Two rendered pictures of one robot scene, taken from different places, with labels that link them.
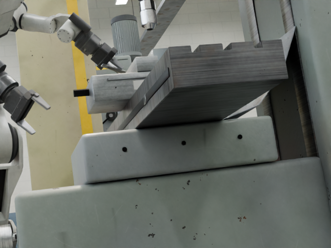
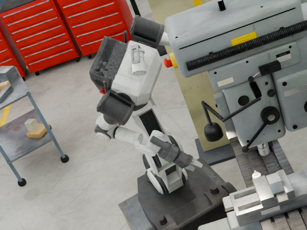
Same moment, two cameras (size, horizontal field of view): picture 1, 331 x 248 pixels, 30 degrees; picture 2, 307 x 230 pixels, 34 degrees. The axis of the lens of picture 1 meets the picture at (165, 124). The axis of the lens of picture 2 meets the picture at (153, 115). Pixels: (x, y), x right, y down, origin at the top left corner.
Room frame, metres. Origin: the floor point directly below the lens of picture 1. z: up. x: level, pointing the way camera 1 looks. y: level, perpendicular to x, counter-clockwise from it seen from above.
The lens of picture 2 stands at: (-0.06, -0.28, 2.60)
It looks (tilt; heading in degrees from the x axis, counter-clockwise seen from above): 30 degrees down; 22
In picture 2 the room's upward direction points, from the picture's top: 23 degrees counter-clockwise
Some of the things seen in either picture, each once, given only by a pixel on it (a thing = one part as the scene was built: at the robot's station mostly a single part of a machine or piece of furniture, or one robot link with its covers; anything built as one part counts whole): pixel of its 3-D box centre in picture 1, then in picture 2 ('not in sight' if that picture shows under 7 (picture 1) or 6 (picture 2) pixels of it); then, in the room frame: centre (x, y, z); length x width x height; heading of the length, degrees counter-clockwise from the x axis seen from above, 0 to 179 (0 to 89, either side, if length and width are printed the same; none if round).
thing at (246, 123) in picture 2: not in sight; (251, 101); (1.68, 0.00, 1.47); 0.21 x 0.19 x 0.32; 14
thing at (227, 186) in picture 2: not in sight; (232, 197); (2.17, 0.34, 0.50); 0.20 x 0.05 x 0.20; 33
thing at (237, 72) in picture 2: not in sight; (247, 54); (1.69, -0.04, 1.68); 0.34 x 0.24 x 0.10; 104
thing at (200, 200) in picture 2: not in sight; (173, 188); (2.23, 0.70, 0.59); 0.64 x 0.52 x 0.33; 33
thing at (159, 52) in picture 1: (160, 62); (274, 183); (1.62, -0.01, 1.07); 0.06 x 0.05 x 0.06; 15
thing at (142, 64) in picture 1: (142, 71); (263, 190); (1.61, 0.04, 1.05); 0.15 x 0.06 x 0.04; 15
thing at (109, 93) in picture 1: (152, 83); (271, 194); (1.61, 0.02, 1.01); 0.35 x 0.15 x 0.11; 105
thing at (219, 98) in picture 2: not in sight; (225, 115); (1.66, 0.11, 1.45); 0.04 x 0.04 x 0.21; 14
